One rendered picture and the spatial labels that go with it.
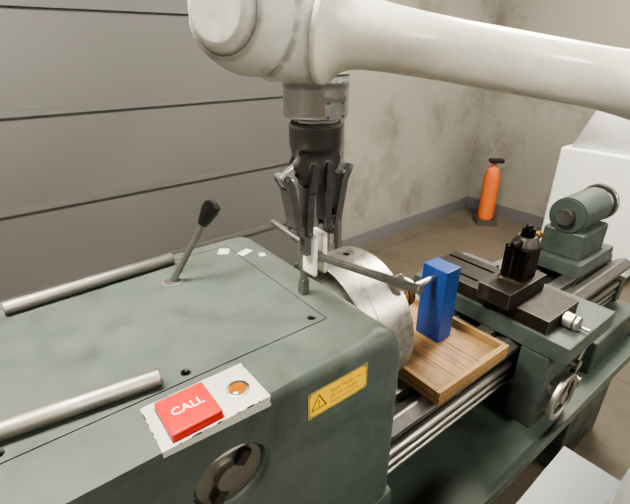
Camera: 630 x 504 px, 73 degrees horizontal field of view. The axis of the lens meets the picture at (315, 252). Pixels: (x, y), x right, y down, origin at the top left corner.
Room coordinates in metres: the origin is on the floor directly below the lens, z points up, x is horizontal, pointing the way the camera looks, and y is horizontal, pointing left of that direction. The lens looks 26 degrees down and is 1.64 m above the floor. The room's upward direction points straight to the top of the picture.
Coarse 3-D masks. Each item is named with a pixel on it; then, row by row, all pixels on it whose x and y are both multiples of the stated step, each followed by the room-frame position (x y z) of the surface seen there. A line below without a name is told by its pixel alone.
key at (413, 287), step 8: (272, 224) 0.70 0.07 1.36; (280, 224) 0.69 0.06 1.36; (288, 232) 0.67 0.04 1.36; (296, 240) 0.64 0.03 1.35; (320, 256) 0.59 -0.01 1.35; (328, 256) 0.58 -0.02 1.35; (336, 264) 0.56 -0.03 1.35; (344, 264) 0.55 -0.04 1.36; (352, 264) 0.54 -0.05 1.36; (360, 272) 0.52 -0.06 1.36; (368, 272) 0.51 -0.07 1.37; (376, 272) 0.50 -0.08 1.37; (384, 280) 0.48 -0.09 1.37; (392, 280) 0.47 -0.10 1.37; (400, 280) 0.47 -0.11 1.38; (408, 288) 0.45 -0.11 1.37; (416, 288) 0.44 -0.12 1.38
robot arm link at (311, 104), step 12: (288, 84) 0.58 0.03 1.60; (300, 84) 0.57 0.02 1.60; (312, 84) 0.57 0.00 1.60; (336, 84) 0.57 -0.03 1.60; (348, 84) 0.60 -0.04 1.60; (288, 96) 0.59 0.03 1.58; (300, 96) 0.57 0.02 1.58; (312, 96) 0.57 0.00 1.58; (324, 96) 0.57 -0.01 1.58; (336, 96) 0.58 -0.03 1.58; (348, 96) 0.60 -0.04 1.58; (288, 108) 0.59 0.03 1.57; (300, 108) 0.57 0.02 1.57; (312, 108) 0.57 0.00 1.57; (324, 108) 0.57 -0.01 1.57; (336, 108) 0.58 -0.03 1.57; (300, 120) 0.59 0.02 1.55; (312, 120) 0.57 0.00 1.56; (324, 120) 0.57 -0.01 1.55; (336, 120) 0.60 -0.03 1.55
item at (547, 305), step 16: (448, 256) 1.36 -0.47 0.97; (464, 256) 1.36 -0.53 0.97; (464, 272) 1.24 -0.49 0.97; (480, 272) 1.24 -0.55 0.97; (496, 272) 1.24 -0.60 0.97; (464, 288) 1.17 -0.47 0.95; (544, 288) 1.14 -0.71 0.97; (528, 304) 1.05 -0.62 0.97; (544, 304) 1.05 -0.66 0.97; (560, 304) 1.05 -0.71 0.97; (576, 304) 1.06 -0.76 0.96; (528, 320) 1.00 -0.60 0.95; (544, 320) 0.97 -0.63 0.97
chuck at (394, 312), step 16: (336, 256) 0.82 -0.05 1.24; (352, 256) 0.82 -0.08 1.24; (368, 256) 0.82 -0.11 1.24; (352, 272) 0.76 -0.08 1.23; (384, 272) 0.78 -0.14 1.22; (368, 288) 0.73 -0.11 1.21; (384, 288) 0.75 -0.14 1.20; (384, 304) 0.72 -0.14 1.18; (400, 304) 0.74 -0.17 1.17; (384, 320) 0.70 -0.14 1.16; (400, 320) 0.72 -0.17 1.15; (400, 336) 0.70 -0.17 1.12; (400, 352) 0.70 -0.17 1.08; (400, 368) 0.73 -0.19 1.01
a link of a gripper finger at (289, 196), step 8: (288, 176) 0.57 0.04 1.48; (288, 184) 0.57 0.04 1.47; (288, 192) 0.57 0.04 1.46; (296, 192) 0.58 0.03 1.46; (288, 200) 0.58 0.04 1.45; (296, 200) 0.58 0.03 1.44; (288, 208) 0.58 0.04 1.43; (296, 208) 0.58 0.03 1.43; (288, 216) 0.59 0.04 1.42; (296, 216) 0.58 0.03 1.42; (288, 224) 0.59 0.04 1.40; (296, 224) 0.58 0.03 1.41; (296, 232) 0.58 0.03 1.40
